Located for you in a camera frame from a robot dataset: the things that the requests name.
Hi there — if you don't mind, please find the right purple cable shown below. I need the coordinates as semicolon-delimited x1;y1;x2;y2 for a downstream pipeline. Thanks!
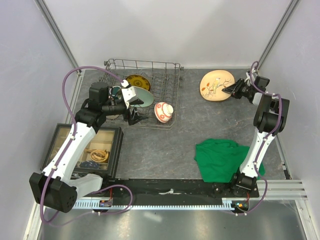
224;60;283;216

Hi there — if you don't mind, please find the beige bird plate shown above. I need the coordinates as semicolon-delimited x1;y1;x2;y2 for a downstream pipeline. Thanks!
199;70;236;102

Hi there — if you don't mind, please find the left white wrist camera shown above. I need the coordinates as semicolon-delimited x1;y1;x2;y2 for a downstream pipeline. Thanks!
121;86;144;109

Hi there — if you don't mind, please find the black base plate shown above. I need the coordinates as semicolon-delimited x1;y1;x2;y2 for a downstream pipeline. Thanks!
87;178;260;199

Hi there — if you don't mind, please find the grey wire dish rack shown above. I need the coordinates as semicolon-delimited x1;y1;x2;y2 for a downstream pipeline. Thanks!
104;58;184;130

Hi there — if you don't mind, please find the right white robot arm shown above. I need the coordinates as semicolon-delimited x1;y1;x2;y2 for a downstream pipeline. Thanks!
222;74;290;198

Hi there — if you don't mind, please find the black glass-lid jewelry box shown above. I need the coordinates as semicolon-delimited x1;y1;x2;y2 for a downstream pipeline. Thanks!
40;123;124;180

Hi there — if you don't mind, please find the dark blue beaded bracelet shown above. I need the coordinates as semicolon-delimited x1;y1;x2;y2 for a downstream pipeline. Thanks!
79;160;102;169

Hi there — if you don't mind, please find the mint green flower plate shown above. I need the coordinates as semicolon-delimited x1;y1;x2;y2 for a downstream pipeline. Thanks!
109;85;154;108

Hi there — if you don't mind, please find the beige plastic cup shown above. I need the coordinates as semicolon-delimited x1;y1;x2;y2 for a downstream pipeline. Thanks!
106;114;120;121

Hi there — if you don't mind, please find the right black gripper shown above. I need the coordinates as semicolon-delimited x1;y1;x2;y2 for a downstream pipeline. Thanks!
222;77;254;99

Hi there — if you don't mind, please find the green cloth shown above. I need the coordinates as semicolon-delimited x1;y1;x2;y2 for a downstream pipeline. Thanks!
194;138;250;183

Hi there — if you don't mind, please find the gold woven bracelet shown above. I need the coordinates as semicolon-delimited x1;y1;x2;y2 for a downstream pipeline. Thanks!
90;149;110;162

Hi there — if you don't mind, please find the yellow patterned plate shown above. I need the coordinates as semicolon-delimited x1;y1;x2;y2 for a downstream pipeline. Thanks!
126;74;151;91

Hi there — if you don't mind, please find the white slotted cable duct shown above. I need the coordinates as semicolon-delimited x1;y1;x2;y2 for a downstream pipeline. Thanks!
72;198;249;211

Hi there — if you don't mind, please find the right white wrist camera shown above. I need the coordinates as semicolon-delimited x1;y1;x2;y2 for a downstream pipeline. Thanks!
244;70;257;84

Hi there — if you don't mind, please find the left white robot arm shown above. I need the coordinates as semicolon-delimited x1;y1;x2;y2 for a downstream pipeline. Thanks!
29;81;143;213

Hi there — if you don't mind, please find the white red patterned bowl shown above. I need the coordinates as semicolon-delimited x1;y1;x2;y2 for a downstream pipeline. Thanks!
154;102;174;123

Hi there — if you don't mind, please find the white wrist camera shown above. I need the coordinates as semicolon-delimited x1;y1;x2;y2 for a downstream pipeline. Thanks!
121;86;144;109
244;70;257;84

